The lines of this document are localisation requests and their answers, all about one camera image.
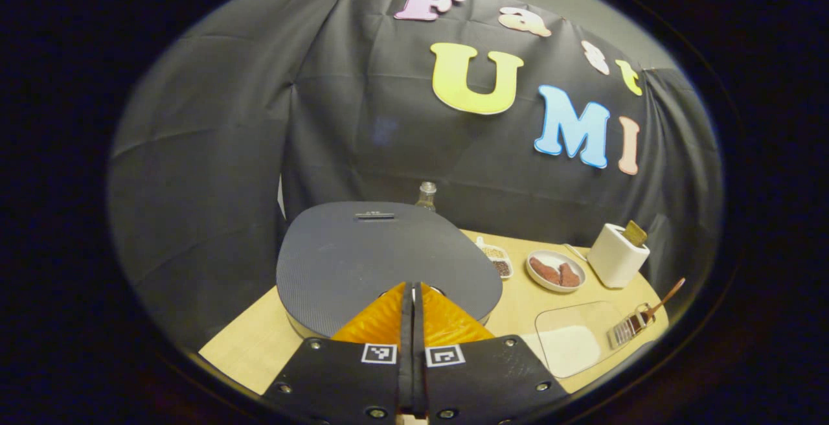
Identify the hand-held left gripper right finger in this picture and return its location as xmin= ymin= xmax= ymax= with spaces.
xmin=413 ymin=281 xmax=571 ymax=425

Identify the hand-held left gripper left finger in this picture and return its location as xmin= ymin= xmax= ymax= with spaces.
xmin=262 ymin=281 xmax=413 ymax=425

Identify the clear rice container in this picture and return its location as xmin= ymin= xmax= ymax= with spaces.
xmin=535 ymin=301 xmax=639 ymax=379

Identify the grey rice cooker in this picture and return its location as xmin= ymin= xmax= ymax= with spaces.
xmin=276 ymin=201 xmax=503 ymax=340

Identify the brown wooden spoon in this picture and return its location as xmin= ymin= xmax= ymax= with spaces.
xmin=638 ymin=277 xmax=686 ymax=325

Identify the white divided bean dish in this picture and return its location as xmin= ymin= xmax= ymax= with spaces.
xmin=475 ymin=236 xmax=514 ymax=281

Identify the white round plate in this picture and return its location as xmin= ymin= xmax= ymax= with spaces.
xmin=525 ymin=249 xmax=587 ymax=293

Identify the white toaster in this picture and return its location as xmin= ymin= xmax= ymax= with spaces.
xmin=587 ymin=223 xmax=651 ymax=289

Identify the small glass bottle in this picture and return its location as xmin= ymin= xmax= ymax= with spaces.
xmin=415 ymin=181 xmax=438 ymax=212

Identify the black backdrop cloth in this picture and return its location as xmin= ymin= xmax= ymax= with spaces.
xmin=107 ymin=0 xmax=723 ymax=354

